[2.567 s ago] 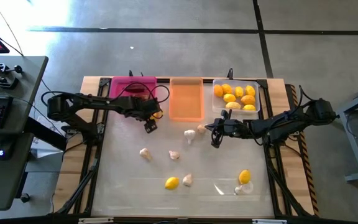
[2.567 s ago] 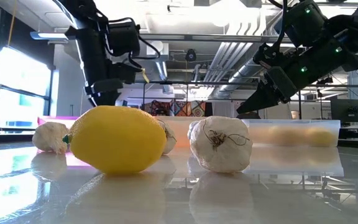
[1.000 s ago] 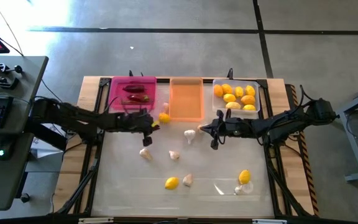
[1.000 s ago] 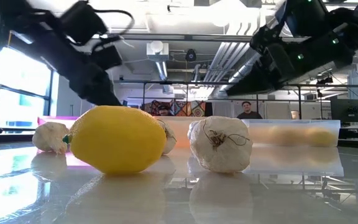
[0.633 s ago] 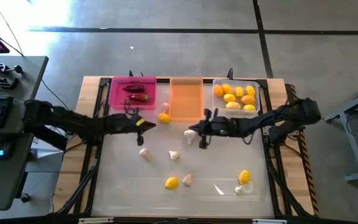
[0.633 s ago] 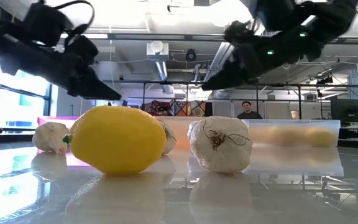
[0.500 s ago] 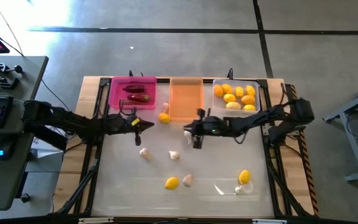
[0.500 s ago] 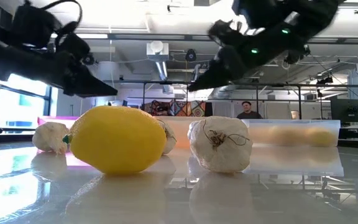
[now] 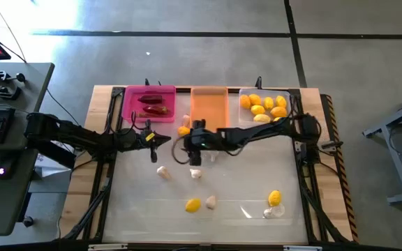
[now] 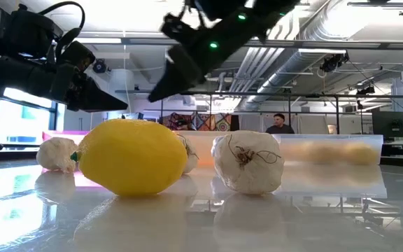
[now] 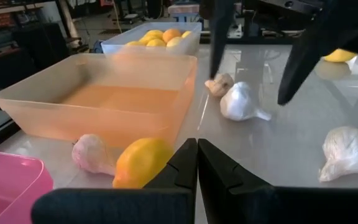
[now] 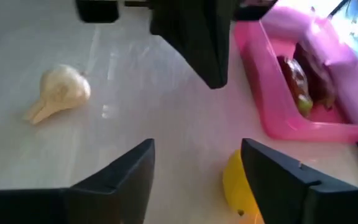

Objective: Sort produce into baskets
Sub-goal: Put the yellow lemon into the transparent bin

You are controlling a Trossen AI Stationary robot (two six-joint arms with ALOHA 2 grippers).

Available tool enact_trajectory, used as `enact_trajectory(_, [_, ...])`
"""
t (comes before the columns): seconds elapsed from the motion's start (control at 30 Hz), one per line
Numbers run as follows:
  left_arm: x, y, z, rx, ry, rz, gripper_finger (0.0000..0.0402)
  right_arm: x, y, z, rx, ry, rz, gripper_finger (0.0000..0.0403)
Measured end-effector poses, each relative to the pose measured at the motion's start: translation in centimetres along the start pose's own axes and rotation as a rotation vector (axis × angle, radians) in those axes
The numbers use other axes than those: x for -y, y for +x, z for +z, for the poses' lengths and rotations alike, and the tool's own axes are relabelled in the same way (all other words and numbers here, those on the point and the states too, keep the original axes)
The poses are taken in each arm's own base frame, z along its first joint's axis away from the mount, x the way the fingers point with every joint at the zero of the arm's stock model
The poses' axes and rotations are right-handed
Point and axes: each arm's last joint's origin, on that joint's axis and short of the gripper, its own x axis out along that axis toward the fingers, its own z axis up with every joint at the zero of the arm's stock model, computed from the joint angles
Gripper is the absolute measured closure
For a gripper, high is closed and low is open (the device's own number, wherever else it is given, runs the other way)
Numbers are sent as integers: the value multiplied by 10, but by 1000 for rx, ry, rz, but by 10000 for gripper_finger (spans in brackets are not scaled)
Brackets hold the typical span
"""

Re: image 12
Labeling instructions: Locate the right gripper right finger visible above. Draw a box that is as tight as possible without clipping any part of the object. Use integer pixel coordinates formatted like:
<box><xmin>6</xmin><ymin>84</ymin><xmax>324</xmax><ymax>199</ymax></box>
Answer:
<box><xmin>241</xmin><ymin>138</ymin><xmax>358</xmax><ymax>224</ymax></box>

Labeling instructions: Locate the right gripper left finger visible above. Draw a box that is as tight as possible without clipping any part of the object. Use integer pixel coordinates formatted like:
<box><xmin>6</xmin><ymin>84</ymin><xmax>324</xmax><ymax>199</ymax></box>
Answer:
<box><xmin>0</xmin><ymin>138</ymin><xmax>155</xmax><ymax>224</ymax></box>

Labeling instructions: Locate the yellow lemon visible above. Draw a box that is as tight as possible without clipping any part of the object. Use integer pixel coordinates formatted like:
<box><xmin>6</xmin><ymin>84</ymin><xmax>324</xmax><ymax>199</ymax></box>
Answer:
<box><xmin>222</xmin><ymin>149</ymin><xmax>265</xmax><ymax>224</ymax></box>

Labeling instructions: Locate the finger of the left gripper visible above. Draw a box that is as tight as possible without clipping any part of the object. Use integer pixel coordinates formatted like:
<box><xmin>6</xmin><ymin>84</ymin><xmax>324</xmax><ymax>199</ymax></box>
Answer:
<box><xmin>75</xmin><ymin>0</ymin><xmax>219</xmax><ymax>90</ymax></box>
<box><xmin>194</xmin><ymin>0</ymin><xmax>279</xmax><ymax>90</ymax></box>

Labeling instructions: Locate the red chili pepper green stem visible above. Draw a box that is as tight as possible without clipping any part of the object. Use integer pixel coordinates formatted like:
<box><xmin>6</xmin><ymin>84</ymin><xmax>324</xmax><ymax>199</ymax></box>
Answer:
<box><xmin>277</xmin><ymin>55</ymin><xmax>315</xmax><ymax>118</ymax></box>

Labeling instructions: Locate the white garlic bulb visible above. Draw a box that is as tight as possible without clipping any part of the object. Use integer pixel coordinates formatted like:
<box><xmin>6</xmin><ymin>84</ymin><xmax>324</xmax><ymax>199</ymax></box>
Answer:
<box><xmin>23</xmin><ymin>64</ymin><xmax>92</xmax><ymax>125</ymax></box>

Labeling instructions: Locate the pink plastic basket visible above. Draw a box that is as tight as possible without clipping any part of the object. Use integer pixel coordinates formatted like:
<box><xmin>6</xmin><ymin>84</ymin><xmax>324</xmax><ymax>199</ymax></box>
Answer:
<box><xmin>233</xmin><ymin>6</ymin><xmax>358</xmax><ymax>144</ymax></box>

